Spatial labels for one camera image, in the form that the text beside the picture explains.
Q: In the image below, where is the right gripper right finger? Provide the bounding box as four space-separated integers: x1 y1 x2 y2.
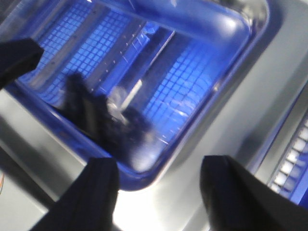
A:
201 155 308 231

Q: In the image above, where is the smaller silver tray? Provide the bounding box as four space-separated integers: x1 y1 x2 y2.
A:
0 0 308 231

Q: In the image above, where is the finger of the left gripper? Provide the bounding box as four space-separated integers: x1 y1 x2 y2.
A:
0 38 44 89

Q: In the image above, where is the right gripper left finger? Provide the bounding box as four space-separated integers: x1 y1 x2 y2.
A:
32 158 119 231

